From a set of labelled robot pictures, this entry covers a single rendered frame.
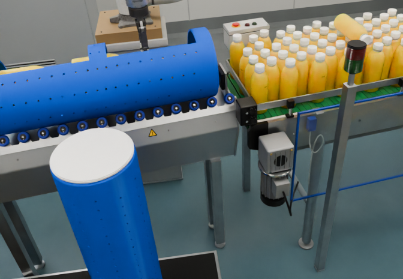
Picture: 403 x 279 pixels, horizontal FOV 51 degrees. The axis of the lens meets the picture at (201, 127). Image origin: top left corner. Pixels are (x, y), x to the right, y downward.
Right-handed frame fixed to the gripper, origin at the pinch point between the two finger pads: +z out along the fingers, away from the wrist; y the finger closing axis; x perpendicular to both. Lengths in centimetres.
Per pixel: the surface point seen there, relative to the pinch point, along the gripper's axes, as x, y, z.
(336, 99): 76, 22, 25
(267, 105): 43, 26, 18
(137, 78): -5.6, 18.6, 0.5
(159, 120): 0.5, 16.8, 22.4
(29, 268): -73, 15, 96
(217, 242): 22, 15, 110
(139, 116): -7.3, 16.5, 18.7
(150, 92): -1.6, 19.6, 6.5
